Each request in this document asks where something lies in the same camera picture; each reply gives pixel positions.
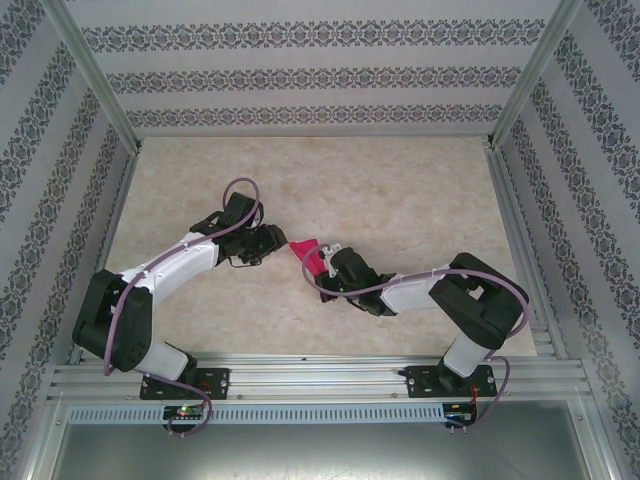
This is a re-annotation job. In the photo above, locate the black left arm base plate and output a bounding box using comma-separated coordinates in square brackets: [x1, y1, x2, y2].
[139, 366, 233, 402]

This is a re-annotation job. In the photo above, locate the aluminium mounting rail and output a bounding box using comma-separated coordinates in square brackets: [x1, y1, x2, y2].
[47, 351, 594, 404]

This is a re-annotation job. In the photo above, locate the pink paper sheet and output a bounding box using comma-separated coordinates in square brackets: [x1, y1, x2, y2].
[288, 238, 332, 279]

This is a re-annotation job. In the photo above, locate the slotted grey cable duct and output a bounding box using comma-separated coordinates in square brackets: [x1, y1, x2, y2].
[67, 403, 447, 424]

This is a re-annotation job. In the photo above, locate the aluminium frame post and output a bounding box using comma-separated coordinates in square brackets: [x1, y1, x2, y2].
[486, 0, 587, 150]
[42, 0, 142, 151]

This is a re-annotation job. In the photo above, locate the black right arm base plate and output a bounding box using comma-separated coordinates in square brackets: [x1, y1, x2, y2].
[405, 364, 498, 400]

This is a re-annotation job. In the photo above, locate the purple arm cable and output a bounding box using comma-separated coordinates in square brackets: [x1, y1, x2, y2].
[101, 176, 265, 440]
[302, 243, 530, 437]

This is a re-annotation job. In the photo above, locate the grey metal sheet panel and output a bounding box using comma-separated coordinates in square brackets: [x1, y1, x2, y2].
[47, 422, 616, 480]

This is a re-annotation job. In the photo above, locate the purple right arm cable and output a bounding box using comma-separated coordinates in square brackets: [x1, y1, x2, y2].
[302, 243, 530, 437]

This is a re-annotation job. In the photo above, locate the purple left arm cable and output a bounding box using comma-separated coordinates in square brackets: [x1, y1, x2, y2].
[101, 176, 265, 440]

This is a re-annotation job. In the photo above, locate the aluminium side rail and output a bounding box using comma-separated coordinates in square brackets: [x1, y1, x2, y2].
[68, 144, 144, 366]
[485, 143, 570, 359]

